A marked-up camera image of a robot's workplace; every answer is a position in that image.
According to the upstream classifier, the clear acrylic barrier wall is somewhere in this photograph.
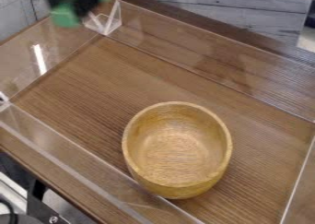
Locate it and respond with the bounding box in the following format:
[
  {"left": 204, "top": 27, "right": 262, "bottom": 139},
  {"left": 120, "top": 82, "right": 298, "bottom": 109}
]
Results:
[{"left": 0, "top": 0, "right": 315, "bottom": 224}]

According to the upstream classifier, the green rectangular block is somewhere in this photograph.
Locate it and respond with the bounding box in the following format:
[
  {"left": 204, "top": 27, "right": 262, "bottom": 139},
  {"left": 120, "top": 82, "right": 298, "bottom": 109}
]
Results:
[{"left": 50, "top": 0, "right": 108, "bottom": 28}]

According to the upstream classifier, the brown wooden bowl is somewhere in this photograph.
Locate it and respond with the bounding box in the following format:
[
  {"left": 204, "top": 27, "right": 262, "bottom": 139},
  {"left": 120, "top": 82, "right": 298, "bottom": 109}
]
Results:
[{"left": 121, "top": 101, "right": 232, "bottom": 199}]

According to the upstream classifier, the clear acrylic corner bracket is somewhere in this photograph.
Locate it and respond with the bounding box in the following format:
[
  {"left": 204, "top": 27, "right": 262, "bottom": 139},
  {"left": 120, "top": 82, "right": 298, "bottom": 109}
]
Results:
[{"left": 82, "top": 1, "right": 121, "bottom": 36}]

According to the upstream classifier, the black cable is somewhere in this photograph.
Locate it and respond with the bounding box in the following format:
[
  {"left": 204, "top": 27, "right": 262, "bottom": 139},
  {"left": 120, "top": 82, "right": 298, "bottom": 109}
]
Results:
[{"left": 0, "top": 197, "right": 19, "bottom": 224}]

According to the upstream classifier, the black table leg bracket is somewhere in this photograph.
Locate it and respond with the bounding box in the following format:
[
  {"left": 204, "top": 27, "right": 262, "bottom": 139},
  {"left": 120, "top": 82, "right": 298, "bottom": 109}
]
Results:
[{"left": 25, "top": 180, "right": 70, "bottom": 224}]

